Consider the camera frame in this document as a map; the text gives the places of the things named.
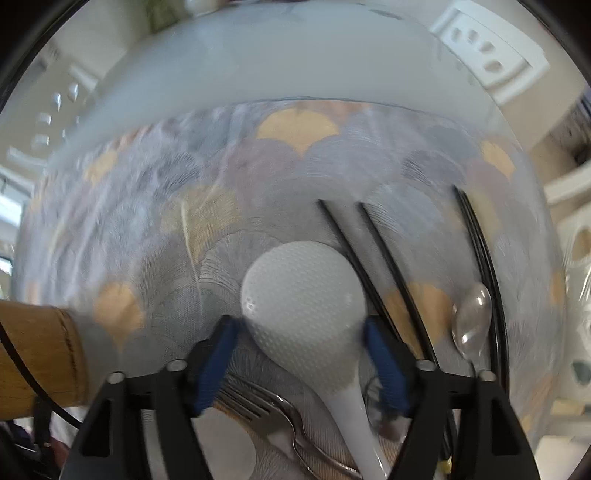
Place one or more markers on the white rice paddle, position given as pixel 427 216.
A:
pixel 228 450
pixel 305 308

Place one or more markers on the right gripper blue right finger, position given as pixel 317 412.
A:
pixel 394 363

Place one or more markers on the patterned grey placemat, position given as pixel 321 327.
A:
pixel 148 238

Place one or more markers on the steel fork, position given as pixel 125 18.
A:
pixel 276 421

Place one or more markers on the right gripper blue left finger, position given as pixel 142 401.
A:
pixel 208 361

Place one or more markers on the steel spoon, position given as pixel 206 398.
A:
pixel 471 325

